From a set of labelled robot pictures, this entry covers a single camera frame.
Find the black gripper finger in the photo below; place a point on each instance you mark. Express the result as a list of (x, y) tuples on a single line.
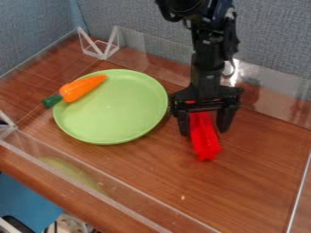
[(183, 121), (224, 118)]

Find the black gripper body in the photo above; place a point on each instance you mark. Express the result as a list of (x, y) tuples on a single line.
[(205, 94)]

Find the red star-shaped bar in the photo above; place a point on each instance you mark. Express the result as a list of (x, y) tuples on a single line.
[(203, 136)]

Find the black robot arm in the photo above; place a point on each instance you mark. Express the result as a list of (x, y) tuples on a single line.
[(211, 21)]

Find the green plate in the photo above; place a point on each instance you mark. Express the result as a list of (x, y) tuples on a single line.
[(120, 111)]

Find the orange toy carrot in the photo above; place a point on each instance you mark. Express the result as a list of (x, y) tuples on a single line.
[(75, 90)]

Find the blue box under table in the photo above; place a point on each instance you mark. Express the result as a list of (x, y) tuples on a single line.
[(23, 204)]

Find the clear acrylic enclosure wall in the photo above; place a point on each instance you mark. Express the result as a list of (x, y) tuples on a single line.
[(147, 186)]

